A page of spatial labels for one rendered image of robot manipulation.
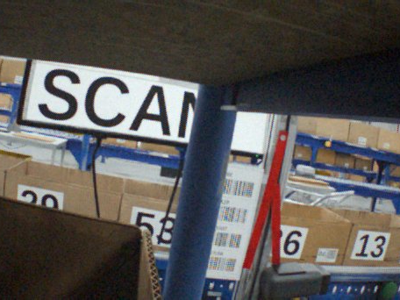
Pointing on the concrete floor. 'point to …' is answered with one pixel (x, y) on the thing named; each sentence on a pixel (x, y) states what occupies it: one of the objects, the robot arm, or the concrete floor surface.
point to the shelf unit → (229, 75)
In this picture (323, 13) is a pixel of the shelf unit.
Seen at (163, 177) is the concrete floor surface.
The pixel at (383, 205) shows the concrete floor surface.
